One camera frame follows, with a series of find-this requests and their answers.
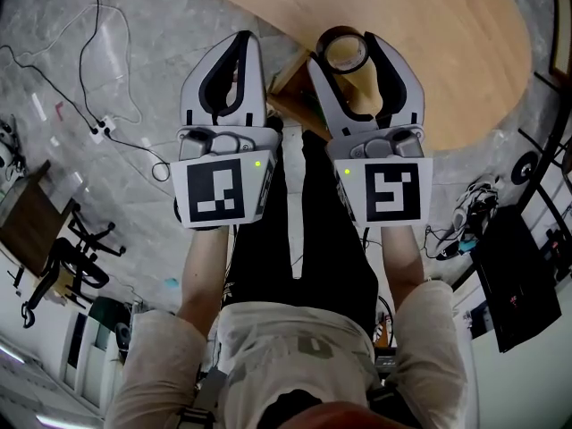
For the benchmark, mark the wooden drawer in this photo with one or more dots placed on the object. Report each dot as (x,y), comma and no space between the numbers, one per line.
(290,87)

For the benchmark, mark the oval wooden table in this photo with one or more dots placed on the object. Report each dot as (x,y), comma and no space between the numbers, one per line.
(438,20)

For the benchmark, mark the black cabinet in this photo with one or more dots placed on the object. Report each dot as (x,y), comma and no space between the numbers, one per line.
(518,280)

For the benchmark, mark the person's left forearm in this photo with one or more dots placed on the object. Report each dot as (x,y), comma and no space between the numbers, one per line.
(201,275)

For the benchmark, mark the white power strip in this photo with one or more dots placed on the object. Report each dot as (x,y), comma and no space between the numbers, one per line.
(103,128)

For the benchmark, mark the person's right forearm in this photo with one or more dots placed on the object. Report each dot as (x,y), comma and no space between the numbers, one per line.
(402,262)

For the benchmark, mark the black electronic device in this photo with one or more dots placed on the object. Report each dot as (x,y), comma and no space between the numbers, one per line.
(385,351)

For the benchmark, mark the dark wooden side table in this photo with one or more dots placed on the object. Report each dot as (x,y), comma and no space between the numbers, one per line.
(31,221)

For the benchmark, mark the brown tape roll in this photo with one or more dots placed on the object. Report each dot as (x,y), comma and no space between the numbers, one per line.
(322,54)

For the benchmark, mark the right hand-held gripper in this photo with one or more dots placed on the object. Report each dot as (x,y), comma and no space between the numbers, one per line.
(393,190)

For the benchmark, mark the person's black trousers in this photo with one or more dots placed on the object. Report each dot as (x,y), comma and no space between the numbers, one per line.
(330,248)

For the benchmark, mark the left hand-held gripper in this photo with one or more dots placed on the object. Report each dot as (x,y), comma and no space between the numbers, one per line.
(219,190)

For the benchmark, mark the black round disc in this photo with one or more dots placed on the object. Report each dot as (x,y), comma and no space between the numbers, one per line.
(525,168)

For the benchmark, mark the person's white shirt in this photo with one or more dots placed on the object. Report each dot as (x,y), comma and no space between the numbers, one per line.
(290,342)

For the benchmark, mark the black office chair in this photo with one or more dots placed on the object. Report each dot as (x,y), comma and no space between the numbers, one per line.
(71,262)

